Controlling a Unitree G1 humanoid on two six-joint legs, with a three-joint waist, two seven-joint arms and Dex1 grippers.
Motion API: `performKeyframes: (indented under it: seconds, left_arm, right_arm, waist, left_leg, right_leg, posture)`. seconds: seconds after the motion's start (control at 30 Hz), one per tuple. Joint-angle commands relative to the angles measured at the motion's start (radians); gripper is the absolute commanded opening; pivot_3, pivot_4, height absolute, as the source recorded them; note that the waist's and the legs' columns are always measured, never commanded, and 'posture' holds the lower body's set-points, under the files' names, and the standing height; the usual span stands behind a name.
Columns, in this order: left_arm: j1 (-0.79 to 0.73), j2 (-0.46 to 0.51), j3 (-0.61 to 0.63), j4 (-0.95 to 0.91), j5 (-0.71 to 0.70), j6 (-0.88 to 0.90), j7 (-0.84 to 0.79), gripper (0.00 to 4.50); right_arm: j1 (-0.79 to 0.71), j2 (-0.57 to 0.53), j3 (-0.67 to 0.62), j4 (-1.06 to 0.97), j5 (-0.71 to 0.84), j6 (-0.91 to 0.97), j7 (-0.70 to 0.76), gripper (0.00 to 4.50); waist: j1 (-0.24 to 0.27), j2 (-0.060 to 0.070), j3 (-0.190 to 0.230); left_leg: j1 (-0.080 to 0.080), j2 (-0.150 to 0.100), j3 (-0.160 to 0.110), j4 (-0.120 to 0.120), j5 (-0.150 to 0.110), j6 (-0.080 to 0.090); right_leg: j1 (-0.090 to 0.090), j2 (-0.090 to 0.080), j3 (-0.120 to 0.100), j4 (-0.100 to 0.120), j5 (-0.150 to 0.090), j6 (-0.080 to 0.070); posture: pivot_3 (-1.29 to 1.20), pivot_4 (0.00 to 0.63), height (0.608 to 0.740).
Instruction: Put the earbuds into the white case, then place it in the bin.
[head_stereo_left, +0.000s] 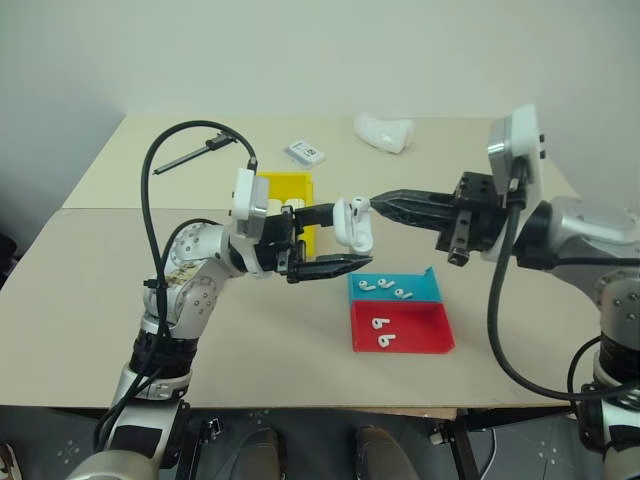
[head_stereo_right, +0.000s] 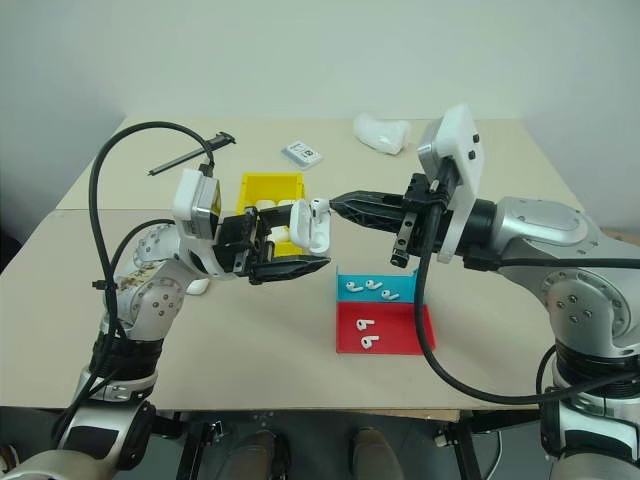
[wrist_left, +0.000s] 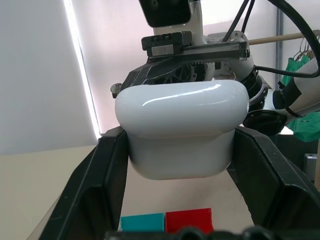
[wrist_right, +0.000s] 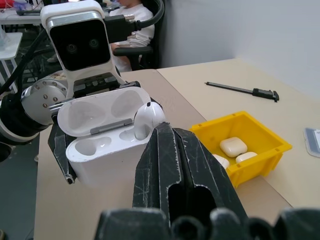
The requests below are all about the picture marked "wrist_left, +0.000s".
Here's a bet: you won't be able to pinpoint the red block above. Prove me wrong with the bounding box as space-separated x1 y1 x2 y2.
165 207 214 235

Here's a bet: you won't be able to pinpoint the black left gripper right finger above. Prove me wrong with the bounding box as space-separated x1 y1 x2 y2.
225 126 320 240

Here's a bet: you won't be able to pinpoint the white earbud charging case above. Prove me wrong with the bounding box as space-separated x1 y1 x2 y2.
114 80 251 181

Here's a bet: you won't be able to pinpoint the grey vertical rack post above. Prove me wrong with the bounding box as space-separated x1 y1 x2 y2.
275 0 285 88

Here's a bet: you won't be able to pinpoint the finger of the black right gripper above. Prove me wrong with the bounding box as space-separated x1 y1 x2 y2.
110 61 187 99

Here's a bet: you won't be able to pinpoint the green garment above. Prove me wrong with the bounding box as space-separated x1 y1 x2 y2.
277 55 320 143

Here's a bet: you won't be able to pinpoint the grey metal block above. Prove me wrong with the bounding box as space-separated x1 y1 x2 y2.
303 153 320 181

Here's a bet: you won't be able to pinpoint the metal wire hangers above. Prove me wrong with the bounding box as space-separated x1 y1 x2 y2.
291 29 320 62

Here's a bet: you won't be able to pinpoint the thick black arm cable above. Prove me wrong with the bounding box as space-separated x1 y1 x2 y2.
253 0 320 77

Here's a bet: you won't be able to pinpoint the teal block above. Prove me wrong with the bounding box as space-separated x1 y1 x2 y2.
119 212 166 232

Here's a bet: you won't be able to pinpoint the thin black cable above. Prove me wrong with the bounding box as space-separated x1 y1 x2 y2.
239 0 259 34
221 0 250 42

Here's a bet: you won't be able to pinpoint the wooden clothes rod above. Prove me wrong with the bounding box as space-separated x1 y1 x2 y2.
248 32 305 46

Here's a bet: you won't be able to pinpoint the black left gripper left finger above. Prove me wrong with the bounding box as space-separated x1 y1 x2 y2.
33 129 130 240

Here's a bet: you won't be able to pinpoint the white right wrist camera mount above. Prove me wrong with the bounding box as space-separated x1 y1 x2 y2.
137 0 209 46

